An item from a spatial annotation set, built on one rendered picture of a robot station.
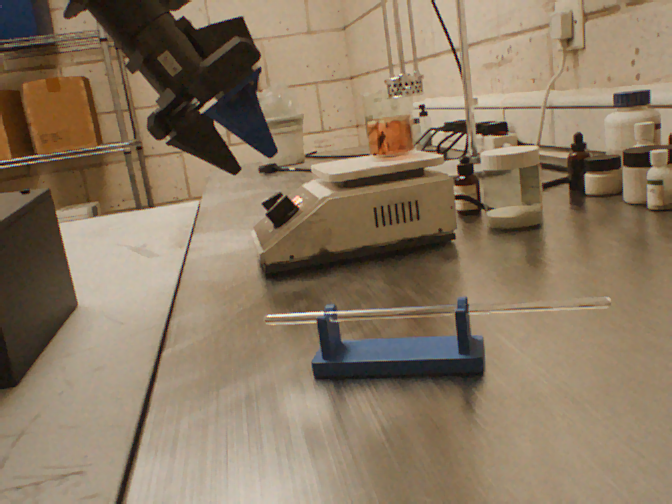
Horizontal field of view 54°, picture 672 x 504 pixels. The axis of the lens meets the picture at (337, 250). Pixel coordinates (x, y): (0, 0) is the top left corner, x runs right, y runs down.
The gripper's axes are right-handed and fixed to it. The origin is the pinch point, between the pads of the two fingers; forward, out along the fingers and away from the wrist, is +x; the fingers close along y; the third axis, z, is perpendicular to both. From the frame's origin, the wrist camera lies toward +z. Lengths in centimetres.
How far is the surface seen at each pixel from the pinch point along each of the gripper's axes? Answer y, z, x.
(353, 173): -6.2, 4.6, 9.6
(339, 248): -4.4, -0.7, 14.3
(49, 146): 217, 35, -30
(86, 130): 212, 49, -26
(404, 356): -28.2, -13.2, 13.9
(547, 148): 24, 59, 40
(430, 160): -9.0, 10.7, 13.4
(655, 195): -17.9, 24.4, 30.7
